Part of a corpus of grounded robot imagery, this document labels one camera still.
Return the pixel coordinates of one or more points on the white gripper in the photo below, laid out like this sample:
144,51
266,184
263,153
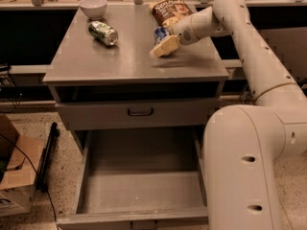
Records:
182,29

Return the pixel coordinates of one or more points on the black bar left floor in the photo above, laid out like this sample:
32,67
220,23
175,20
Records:
41,183

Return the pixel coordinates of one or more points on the cardboard box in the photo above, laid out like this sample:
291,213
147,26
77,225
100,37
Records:
20,156

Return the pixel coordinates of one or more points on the closed grey drawer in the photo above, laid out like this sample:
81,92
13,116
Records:
108,115

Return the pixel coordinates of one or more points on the black drawer handle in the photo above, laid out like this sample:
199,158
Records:
140,112

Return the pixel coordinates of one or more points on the blue pepsi can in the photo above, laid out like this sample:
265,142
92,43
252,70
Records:
160,33

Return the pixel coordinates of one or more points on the open grey drawer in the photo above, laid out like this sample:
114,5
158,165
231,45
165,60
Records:
139,179

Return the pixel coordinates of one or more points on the white bowl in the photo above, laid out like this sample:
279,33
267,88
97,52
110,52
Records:
93,9

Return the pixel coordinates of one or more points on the brown chip bag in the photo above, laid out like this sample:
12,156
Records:
168,12

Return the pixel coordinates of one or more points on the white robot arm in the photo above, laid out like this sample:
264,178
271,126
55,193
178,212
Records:
242,141

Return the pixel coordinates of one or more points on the green soda can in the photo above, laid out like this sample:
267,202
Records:
103,32

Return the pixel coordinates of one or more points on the grey drawer cabinet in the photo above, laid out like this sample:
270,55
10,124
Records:
84,70

